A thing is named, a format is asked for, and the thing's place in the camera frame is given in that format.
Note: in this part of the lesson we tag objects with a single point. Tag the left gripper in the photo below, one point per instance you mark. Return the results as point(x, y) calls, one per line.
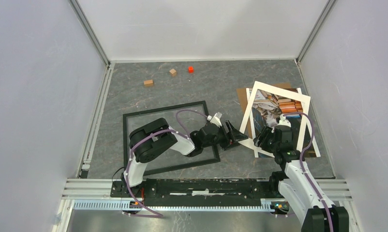
point(233, 137)

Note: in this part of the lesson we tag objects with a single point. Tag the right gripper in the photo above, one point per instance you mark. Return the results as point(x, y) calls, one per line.
point(265, 133)

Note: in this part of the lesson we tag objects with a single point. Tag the white mat board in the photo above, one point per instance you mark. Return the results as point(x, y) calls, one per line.
point(304, 99)

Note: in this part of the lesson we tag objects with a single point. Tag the book photo print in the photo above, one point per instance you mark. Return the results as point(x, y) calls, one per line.
point(267, 108)

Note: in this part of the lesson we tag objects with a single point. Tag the black picture frame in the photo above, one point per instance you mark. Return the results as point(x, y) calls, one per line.
point(171, 160)

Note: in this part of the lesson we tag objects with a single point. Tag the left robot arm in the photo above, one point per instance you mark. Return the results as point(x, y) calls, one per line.
point(152, 140)

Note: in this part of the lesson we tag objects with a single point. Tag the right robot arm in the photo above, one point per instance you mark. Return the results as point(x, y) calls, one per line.
point(314, 209)

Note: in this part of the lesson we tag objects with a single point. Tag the brown backing board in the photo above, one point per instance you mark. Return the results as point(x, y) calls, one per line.
point(243, 100)

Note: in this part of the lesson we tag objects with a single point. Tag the red cube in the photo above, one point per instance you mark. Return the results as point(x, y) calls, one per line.
point(190, 69)

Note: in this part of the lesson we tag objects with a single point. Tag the light wooden cube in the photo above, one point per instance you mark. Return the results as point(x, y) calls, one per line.
point(173, 72)

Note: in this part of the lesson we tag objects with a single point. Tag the brown wooden block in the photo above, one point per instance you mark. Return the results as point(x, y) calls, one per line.
point(148, 83)

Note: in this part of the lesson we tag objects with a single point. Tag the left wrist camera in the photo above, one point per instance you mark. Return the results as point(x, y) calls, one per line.
point(216, 119)

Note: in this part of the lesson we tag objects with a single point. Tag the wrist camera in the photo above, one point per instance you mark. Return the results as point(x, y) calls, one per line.
point(283, 121)
point(216, 119)

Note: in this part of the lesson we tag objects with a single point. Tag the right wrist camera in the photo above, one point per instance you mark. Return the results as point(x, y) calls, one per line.
point(283, 121)

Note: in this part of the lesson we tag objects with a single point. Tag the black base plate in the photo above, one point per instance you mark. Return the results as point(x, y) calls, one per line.
point(198, 192)

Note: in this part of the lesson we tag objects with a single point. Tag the aluminium rail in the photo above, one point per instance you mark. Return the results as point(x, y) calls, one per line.
point(94, 194)

